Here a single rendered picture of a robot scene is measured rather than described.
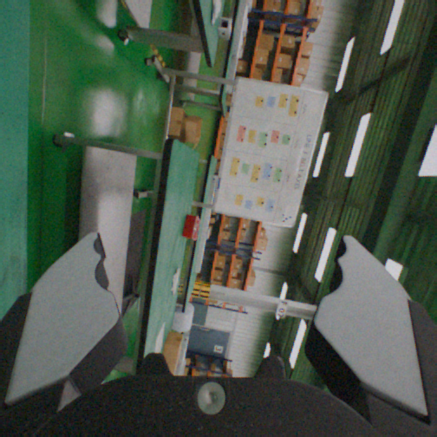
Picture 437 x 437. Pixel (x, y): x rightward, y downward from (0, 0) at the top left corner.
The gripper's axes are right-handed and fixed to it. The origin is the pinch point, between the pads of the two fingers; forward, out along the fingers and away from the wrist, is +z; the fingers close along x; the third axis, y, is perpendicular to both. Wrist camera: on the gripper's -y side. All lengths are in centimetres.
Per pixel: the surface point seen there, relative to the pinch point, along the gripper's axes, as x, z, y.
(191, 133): -48, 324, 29
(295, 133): 79, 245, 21
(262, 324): 212, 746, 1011
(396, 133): 388, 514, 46
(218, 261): -17, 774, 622
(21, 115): -32.1, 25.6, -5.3
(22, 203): -34.6, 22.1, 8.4
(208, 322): -72, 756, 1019
